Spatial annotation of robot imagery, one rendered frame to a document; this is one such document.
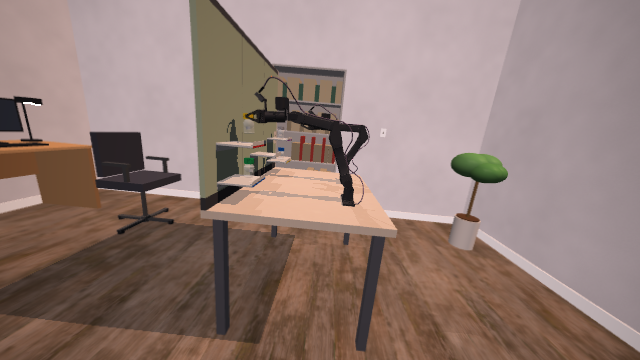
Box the bottle with yellow cap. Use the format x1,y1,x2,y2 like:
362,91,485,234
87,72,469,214
243,113,254,134

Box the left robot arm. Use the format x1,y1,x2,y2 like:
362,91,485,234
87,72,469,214
274,97,355,207

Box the clear bottle with green cap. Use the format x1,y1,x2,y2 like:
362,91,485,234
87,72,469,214
244,158,254,178

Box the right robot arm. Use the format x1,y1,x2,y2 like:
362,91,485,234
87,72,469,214
321,113,368,165

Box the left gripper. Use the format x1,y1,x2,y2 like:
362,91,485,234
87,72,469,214
245,94,276,123

